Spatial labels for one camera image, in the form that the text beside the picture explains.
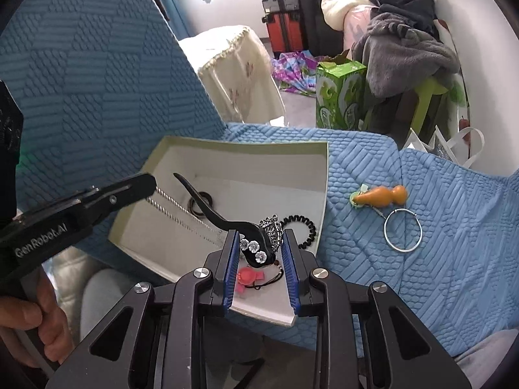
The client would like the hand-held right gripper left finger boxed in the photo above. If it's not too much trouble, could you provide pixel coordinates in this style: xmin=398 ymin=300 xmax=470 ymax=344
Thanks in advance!
xmin=44 ymin=230 xmax=241 ymax=389

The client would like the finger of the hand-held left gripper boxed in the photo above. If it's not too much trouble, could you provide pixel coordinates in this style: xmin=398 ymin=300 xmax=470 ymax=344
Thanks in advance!
xmin=75 ymin=172 xmax=157 ymax=228

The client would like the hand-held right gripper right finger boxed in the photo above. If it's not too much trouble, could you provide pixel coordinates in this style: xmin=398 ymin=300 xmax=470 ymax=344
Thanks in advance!
xmin=283 ymin=229 xmax=473 ymax=389

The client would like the pink charm with black cord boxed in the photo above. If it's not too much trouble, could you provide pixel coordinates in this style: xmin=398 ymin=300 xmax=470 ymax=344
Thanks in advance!
xmin=236 ymin=261 xmax=284 ymax=296

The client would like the ornate silver pendant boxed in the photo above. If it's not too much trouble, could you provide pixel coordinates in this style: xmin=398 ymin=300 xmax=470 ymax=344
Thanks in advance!
xmin=259 ymin=214 xmax=284 ymax=252

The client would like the black coil hair tie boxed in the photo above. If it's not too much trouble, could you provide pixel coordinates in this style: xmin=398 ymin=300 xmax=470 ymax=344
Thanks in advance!
xmin=280 ymin=213 xmax=316 ymax=251

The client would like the silver chain necklace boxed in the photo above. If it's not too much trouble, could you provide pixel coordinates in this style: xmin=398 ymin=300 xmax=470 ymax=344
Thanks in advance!
xmin=148 ymin=188 xmax=228 ymax=248

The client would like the black flowered hair clip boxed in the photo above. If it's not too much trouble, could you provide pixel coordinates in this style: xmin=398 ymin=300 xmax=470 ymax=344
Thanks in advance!
xmin=174 ymin=172 xmax=280 ymax=269

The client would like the black patterned ring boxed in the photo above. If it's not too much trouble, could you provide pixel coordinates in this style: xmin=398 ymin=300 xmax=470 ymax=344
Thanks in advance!
xmin=187 ymin=192 xmax=213 ymax=216

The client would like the shallow white cardboard box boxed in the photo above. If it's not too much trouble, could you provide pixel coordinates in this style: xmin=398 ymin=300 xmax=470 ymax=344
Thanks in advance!
xmin=109 ymin=136 xmax=329 ymax=328

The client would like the person's left hand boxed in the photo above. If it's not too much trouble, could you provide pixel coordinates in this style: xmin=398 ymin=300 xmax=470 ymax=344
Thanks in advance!
xmin=0 ymin=277 xmax=76 ymax=367

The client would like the pale quilted blanket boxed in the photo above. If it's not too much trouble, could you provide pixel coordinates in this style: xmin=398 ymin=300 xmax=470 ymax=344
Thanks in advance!
xmin=41 ymin=247 xmax=102 ymax=292

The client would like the cream cloth covered table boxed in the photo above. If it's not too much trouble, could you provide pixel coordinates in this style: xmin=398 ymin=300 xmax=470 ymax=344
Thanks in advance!
xmin=178 ymin=25 xmax=286 ymax=124

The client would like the green carton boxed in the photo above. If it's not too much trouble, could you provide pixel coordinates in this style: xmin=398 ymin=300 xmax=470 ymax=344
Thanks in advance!
xmin=315 ymin=51 xmax=368 ymax=131

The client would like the colourful crumpled cloth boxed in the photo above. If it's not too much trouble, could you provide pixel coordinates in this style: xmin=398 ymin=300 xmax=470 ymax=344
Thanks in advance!
xmin=270 ymin=50 xmax=319 ymax=97

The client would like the white tote bag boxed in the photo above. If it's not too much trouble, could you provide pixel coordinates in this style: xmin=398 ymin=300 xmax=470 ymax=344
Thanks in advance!
xmin=401 ymin=127 xmax=485 ymax=170

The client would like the person's right leg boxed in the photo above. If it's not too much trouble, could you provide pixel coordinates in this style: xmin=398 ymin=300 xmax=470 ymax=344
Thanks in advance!
xmin=454 ymin=328 xmax=519 ymax=389

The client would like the green plastic stool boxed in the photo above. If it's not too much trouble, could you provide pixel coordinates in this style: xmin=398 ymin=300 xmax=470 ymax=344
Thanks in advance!
xmin=363 ymin=77 xmax=453 ymax=134

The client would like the orange suitcase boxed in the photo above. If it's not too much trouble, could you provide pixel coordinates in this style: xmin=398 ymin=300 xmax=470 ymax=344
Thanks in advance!
xmin=263 ymin=10 xmax=307 ymax=59

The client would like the grey fleece garment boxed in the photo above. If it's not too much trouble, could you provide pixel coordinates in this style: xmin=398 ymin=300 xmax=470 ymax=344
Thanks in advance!
xmin=352 ymin=12 xmax=461 ymax=99

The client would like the white fruit print panel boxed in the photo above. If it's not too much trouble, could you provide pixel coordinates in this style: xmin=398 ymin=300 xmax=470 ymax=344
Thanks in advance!
xmin=434 ymin=18 xmax=471 ymax=147

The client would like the pink cloth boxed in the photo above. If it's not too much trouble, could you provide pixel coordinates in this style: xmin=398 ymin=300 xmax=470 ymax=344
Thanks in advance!
xmin=343 ymin=8 xmax=380 ymax=55

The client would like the black suitcase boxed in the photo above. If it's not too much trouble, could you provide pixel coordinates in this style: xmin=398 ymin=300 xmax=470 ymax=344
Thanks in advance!
xmin=296 ymin=0 xmax=345 ymax=55

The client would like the cream quilt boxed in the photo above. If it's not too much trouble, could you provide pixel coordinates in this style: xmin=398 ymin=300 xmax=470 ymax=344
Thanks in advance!
xmin=321 ymin=0 xmax=384 ymax=31

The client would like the orange gourd keychain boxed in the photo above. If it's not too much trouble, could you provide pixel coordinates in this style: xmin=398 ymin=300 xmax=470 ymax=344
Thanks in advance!
xmin=349 ymin=184 xmax=423 ymax=254

